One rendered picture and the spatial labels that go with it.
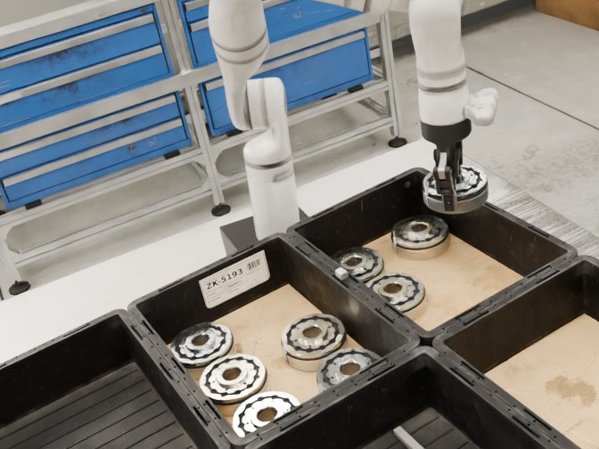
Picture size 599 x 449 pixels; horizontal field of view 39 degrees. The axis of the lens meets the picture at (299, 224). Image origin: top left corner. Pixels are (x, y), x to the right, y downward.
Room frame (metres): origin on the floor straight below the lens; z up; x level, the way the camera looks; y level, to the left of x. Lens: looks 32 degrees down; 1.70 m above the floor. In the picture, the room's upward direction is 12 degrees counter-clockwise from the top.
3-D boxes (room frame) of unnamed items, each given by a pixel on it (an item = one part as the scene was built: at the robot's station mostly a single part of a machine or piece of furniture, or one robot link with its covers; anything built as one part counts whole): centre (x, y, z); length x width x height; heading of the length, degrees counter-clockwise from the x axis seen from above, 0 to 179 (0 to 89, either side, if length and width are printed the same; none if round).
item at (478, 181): (1.17, -0.26, 1.01); 0.10 x 0.10 x 0.01
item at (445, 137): (1.14, -0.25, 1.10); 0.08 x 0.08 x 0.09
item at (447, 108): (1.13, -0.26, 1.17); 0.11 x 0.09 x 0.06; 67
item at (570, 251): (1.13, -0.19, 0.92); 0.40 x 0.30 x 0.02; 25
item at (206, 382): (0.98, 0.15, 0.86); 0.10 x 0.10 x 0.01
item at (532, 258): (1.13, -0.19, 0.87); 0.40 x 0.30 x 0.11; 25
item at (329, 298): (1.01, 0.08, 0.87); 0.40 x 0.30 x 0.11; 25
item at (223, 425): (1.01, 0.08, 0.92); 0.40 x 0.30 x 0.02; 25
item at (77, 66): (2.86, 0.68, 0.60); 0.72 x 0.03 x 0.56; 109
